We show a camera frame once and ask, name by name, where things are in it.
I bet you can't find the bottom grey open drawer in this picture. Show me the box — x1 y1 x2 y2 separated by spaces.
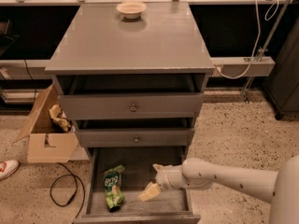
74 147 200 224

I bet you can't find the top grey drawer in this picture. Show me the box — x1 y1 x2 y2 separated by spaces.
57 76 204 120

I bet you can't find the grey wooden drawer cabinet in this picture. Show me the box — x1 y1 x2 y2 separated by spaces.
45 1 215 161

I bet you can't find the green rice chip bag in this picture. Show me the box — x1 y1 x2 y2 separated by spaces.
103 165 125 212

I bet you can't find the middle grey drawer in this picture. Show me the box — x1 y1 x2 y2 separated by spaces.
76 118 194 147

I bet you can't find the white and red shoe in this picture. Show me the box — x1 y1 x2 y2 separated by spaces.
0 160 20 180

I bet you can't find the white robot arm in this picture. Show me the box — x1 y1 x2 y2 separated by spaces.
138 156 299 224

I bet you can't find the open cardboard box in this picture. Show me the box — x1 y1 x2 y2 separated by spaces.
16 85 84 163

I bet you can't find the dark grey side cabinet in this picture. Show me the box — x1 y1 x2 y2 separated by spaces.
264 19 299 119

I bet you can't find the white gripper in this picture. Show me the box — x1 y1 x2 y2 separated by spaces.
138 163 187 202

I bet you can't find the grey wall ledge rail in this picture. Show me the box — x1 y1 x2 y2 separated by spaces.
0 56 275 80

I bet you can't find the crumpled yellow wrapper in box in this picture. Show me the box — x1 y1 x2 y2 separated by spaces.
49 105 72 133

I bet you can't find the black cable on floor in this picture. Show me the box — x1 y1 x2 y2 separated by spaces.
50 161 86 219

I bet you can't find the beige bowl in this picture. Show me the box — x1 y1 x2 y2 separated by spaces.
117 2 147 19

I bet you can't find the metal stand pole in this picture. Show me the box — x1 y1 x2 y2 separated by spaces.
241 0 298 104

